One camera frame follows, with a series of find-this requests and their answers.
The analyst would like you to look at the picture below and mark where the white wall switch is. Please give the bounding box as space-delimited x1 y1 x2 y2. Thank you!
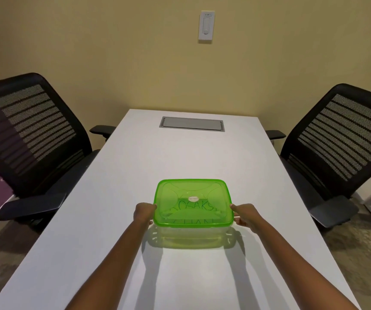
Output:
198 10 216 44

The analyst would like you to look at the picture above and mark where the black mesh office chair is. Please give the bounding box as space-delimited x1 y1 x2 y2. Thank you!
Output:
265 83 371 229
0 72 116 229

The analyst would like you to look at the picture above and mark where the person's right hand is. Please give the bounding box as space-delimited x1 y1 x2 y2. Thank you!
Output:
229 203 265 236

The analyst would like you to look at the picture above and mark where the grey table cable hatch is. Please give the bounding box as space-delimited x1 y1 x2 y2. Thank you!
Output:
159 116 226 133

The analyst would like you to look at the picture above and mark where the person's right forearm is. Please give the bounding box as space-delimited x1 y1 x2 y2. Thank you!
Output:
251 222 359 310

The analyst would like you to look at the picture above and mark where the person's left hand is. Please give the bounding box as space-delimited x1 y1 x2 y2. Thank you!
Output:
133 202 158 227

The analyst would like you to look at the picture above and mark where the clear plastic container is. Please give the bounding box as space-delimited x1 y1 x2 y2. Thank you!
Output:
146 222 238 249

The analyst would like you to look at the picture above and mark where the person's left forearm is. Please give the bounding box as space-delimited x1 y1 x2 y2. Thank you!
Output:
64 221 154 310

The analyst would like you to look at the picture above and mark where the green plastic lid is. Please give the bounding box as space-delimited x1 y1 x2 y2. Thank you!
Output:
153 178 234 228

